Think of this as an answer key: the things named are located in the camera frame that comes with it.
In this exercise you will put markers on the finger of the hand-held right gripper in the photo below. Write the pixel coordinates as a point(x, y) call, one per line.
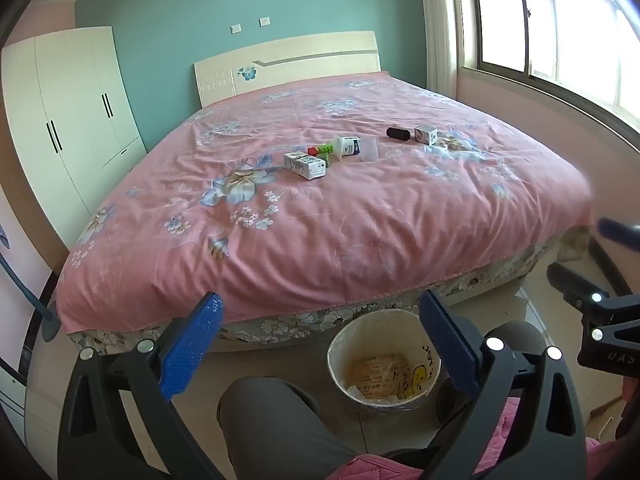
point(617, 232)
point(575, 285)

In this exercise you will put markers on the person's left leg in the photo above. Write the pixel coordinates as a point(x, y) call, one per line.
point(280, 425)

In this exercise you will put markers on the floral bed skirt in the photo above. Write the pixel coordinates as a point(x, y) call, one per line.
point(300, 322)

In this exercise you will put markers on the black cylinder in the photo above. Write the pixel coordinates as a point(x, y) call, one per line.
point(398, 133)

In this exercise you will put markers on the small white carton box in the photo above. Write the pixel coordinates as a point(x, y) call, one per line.
point(425, 135)

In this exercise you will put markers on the red block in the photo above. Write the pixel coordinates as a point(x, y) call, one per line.
point(313, 151)

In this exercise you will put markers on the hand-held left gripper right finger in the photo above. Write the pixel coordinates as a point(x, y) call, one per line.
point(450, 345)

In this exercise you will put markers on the white bottle with blue label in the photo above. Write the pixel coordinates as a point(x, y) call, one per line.
point(348, 145)

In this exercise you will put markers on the white wardrobe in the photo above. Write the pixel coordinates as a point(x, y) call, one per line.
point(75, 110)

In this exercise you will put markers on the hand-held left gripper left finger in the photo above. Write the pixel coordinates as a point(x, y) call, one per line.
point(192, 345)

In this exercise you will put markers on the window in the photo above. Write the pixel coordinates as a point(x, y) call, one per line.
point(560, 25)

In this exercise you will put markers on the white plastic trash bin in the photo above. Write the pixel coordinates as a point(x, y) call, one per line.
point(425, 360)

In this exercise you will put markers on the pink floral bedspread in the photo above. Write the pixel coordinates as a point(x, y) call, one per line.
point(325, 230)

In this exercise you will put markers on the cream bed headboard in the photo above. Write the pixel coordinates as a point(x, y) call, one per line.
point(300, 67)

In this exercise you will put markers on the green plastic item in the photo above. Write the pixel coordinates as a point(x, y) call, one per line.
point(327, 152)

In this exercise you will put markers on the large white carton box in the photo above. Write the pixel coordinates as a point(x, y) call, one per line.
point(305, 165)

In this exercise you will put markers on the cream curtain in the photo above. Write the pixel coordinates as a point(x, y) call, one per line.
point(440, 25)

